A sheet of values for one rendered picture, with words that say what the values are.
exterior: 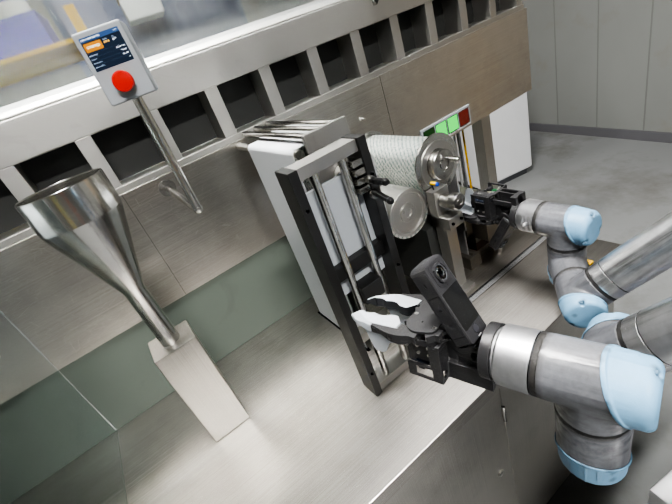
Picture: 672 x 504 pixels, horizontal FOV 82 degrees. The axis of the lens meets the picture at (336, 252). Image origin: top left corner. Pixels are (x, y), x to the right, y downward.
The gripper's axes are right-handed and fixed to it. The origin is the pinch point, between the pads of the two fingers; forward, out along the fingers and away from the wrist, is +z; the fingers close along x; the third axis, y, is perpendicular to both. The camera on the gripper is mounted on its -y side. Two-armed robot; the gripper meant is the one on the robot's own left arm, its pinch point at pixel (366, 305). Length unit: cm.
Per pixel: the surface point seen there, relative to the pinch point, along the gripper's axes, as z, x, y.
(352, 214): 11.6, 14.3, -8.7
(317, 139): 17.9, 16.3, -22.8
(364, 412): 11.9, 4.3, 33.4
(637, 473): -32, 80, 114
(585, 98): 45, 396, 36
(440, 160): 9.7, 46.9, -9.2
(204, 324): 62, -1, 21
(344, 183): 10.2, 12.6, -15.4
